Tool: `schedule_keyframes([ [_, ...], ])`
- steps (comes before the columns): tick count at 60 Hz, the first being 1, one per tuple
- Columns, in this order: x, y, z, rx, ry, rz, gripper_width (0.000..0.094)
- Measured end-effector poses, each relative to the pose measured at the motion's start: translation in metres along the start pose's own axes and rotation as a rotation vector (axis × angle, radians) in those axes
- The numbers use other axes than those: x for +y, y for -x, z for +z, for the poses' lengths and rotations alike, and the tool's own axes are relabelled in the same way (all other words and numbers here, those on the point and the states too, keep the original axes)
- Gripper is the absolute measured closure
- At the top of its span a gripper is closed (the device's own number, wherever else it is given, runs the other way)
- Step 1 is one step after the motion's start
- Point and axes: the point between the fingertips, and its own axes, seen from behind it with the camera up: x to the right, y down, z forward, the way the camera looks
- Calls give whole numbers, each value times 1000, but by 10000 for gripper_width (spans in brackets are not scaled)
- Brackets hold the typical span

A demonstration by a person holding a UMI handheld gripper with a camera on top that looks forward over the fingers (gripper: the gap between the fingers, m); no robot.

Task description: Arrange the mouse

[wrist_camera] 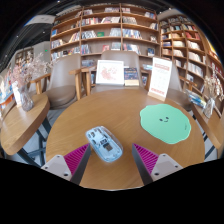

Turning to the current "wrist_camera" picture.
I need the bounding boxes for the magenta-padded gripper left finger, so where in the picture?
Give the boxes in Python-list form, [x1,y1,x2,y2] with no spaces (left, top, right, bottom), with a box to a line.
[40,143,92,186]

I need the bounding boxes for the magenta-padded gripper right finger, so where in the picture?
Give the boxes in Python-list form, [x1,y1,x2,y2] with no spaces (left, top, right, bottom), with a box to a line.
[131,143,184,186]

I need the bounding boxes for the translucent light blue computer mouse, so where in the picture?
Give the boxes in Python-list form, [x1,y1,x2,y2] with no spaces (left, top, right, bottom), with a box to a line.
[85,125,124,163]

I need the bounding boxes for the green smiley mouse pad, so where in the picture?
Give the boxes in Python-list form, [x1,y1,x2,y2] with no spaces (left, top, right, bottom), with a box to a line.
[139,103,192,145]

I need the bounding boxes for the round wooden side table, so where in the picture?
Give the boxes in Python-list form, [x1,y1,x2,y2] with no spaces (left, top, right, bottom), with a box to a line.
[0,92,51,157]
[191,101,224,158]

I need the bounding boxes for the beige wooden armchair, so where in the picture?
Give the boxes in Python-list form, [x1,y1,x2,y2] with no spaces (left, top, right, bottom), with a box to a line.
[165,62,201,113]
[69,50,152,98]
[30,53,82,110]

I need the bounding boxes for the blue and yellow book stack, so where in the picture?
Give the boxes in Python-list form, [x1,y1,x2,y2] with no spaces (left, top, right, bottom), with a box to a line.
[184,88,208,110]

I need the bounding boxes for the white sign on wooden stand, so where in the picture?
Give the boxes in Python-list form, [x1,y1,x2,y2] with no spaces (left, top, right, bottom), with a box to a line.
[147,56,173,102]

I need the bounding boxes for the dark blue book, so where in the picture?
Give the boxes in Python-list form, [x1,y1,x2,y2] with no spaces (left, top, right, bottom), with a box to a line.
[123,67,140,87]

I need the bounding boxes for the light blue book stack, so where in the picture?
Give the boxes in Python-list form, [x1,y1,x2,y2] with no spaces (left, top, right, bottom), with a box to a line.
[142,63,154,72]

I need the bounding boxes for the white framed floral picture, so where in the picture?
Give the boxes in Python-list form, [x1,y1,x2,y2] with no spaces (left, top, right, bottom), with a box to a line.
[95,59,125,86]

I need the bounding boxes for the small distant wooden bookshelf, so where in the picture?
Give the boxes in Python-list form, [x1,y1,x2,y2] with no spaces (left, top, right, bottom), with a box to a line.
[13,46,35,70]

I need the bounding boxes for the curved wooden bookshelf unit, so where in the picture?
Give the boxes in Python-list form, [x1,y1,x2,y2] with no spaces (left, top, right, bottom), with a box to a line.
[158,13,224,116]

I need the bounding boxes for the wide wooden bookshelf unit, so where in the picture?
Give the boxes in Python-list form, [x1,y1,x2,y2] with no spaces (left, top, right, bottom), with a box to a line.
[49,3,161,68]

